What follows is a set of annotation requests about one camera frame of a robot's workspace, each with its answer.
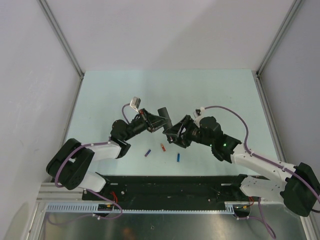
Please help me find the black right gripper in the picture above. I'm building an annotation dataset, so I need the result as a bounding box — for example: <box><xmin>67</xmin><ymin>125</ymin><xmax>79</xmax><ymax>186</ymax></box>
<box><xmin>162</xmin><ymin>115</ymin><xmax>213</xmax><ymax>149</ymax></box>

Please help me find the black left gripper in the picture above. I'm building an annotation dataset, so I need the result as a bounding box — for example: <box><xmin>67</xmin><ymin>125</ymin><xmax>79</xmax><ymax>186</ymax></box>
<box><xmin>123</xmin><ymin>108</ymin><xmax>171</xmax><ymax>141</ymax></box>

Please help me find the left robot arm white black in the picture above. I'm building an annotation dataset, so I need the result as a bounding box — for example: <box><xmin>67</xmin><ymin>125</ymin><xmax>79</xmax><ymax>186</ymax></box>
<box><xmin>46</xmin><ymin>107</ymin><xmax>171</xmax><ymax>200</ymax></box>

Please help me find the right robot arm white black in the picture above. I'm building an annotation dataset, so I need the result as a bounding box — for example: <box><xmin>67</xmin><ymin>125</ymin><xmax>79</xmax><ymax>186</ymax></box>
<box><xmin>163</xmin><ymin>115</ymin><xmax>320</xmax><ymax>217</ymax></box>

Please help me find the red orange AAA battery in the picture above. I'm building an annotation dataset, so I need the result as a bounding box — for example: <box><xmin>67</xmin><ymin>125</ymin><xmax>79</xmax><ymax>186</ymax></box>
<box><xmin>160</xmin><ymin>143</ymin><xmax>166</xmax><ymax>152</ymax></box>

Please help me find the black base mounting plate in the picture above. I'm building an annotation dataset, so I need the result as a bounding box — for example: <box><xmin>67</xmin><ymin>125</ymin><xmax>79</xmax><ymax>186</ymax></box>
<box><xmin>82</xmin><ymin>174</ymin><xmax>248</xmax><ymax>203</ymax></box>

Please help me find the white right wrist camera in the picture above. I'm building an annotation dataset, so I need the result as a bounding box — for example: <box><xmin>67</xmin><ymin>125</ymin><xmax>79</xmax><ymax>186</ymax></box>
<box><xmin>193</xmin><ymin>107</ymin><xmax>206</xmax><ymax>126</ymax></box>

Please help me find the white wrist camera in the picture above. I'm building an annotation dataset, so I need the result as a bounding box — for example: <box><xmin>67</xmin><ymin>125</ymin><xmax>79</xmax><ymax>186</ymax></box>
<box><xmin>129</xmin><ymin>96</ymin><xmax>141</xmax><ymax>113</ymax></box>
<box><xmin>193</xmin><ymin>107</ymin><xmax>206</xmax><ymax>126</ymax></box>

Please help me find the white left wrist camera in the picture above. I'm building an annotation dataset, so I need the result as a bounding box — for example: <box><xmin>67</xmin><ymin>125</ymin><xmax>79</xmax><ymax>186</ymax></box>
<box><xmin>129</xmin><ymin>96</ymin><xmax>141</xmax><ymax>113</ymax></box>

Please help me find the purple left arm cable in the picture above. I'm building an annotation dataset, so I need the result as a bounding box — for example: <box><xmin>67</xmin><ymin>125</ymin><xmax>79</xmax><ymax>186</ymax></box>
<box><xmin>47</xmin><ymin>103</ymin><xmax>133</xmax><ymax>226</ymax></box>

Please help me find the white slotted cable duct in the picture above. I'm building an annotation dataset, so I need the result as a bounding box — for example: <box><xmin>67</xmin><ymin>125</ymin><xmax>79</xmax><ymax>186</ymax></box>
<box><xmin>45</xmin><ymin>202</ymin><xmax>235</xmax><ymax>215</ymax></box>

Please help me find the aluminium front rail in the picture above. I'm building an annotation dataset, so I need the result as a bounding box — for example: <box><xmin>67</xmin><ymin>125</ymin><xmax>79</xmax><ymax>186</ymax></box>
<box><xmin>36</xmin><ymin>182</ymin><xmax>83</xmax><ymax>203</ymax></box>

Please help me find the left aluminium frame post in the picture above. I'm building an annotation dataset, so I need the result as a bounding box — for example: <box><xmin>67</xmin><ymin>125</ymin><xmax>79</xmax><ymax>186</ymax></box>
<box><xmin>36</xmin><ymin>0</ymin><xmax>85</xmax><ymax>80</ymax></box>

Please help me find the aluminium frame post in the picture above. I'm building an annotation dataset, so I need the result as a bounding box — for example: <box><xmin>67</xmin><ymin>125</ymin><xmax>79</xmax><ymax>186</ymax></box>
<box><xmin>36</xmin><ymin>0</ymin><xmax>85</xmax><ymax>80</ymax></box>
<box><xmin>255</xmin><ymin>0</ymin><xmax>305</xmax><ymax>76</ymax></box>

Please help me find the right aluminium frame post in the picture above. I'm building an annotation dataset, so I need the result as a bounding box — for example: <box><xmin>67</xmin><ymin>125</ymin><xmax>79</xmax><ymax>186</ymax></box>
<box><xmin>255</xmin><ymin>0</ymin><xmax>305</xmax><ymax>76</ymax></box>

